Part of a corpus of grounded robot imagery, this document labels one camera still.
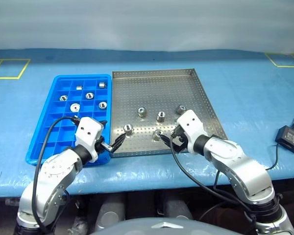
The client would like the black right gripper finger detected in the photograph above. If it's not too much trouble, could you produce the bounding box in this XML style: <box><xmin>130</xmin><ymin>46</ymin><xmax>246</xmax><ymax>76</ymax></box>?
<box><xmin>161</xmin><ymin>135</ymin><xmax>174</xmax><ymax>148</ymax></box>
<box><xmin>173</xmin><ymin>144</ymin><xmax>187</xmax><ymax>154</ymax></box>

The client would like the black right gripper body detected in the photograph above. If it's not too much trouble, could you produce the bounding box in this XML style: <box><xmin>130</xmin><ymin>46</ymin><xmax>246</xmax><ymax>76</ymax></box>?
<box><xmin>171</xmin><ymin>124</ymin><xmax>187</xmax><ymax>147</ymax></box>

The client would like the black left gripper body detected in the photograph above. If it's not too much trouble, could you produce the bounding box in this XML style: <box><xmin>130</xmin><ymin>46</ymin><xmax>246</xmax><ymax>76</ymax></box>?
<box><xmin>95</xmin><ymin>120</ymin><xmax>113</xmax><ymax>154</ymax></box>

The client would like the blue compartment tray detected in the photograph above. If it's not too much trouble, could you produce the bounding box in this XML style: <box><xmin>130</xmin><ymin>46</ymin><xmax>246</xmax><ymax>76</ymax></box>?
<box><xmin>25</xmin><ymin>74</ymin><xmax>113</xmax><ymax>167</ymax></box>

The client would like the perforated metal tray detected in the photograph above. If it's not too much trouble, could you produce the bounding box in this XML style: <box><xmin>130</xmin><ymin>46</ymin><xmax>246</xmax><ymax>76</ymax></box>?
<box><xmin>110</xmin><ymin>69</ymin><xmax>229</xmax><ymax>159</ymax></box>

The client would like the grey rounded cylinder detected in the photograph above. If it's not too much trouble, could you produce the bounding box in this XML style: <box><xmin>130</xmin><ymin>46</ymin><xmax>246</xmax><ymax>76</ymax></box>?
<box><xmin>95</xmin><ymin>195</ymin><xmax>126</xmax><ymax>231</ymax></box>
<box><xmin>165</xmin><ymin>197</ymin><xmax>194</xmax><ymax>221</ymax></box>

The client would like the grey robot torso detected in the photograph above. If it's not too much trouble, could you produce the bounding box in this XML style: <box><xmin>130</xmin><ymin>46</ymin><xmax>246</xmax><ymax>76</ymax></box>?
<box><xmin>89</xmin><ymin>217</ymin><xmax>240</xmax><ymax>235</ymax></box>

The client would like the black power adapter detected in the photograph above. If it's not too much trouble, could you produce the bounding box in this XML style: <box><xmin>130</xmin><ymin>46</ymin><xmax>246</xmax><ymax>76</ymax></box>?
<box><xmin>274</xmin><ymin>125</ymin><xmax>294</xmax><ymax>154</ymax></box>

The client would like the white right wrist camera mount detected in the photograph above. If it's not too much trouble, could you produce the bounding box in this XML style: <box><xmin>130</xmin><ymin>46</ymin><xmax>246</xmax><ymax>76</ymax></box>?
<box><xmin>176</xmin><ymin>109</ymin><xmax>209</xmax><ymax>154</ymax></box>

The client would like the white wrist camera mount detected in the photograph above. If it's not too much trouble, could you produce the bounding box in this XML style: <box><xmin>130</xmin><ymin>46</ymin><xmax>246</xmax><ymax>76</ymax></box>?
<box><xmin>176</xmin><ymin>109</ymin><xmax>209</xmax><ymax>154</ymax></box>
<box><xmin>75</xmin><ymin>117</ymin><xmax>105</xmax><ymax>163</ymax></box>

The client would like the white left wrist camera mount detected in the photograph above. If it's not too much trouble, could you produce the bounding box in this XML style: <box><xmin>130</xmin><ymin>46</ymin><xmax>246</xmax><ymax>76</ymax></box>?
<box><xmin>75</xmin><ymin>117</ymin><xmax>105</xmax><ymax>163</ymax></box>

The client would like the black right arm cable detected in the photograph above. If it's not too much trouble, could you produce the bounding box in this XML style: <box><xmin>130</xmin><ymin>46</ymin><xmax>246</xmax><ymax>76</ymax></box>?
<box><xmin>170</xmin><ymin>136</ymin><xmax>258</xmax><ymax>228</ymax></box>

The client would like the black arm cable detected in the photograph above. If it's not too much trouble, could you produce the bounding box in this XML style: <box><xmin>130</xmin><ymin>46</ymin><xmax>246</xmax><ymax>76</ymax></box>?
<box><xmin>31</xmin><ymin>117</ymin><xmax>81</xmax><ymax>235</ymax></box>
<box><xmin>170</xmin><ymin>136</ymin><xmax>258</xmax><ymax>228</ymax></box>

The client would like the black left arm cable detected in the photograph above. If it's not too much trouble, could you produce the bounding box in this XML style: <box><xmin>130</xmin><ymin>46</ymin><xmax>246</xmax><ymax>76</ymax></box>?
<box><xmin>31</xmin><ymin>117</ymin><xmax>81</xmax><ymax>235</ymax></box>

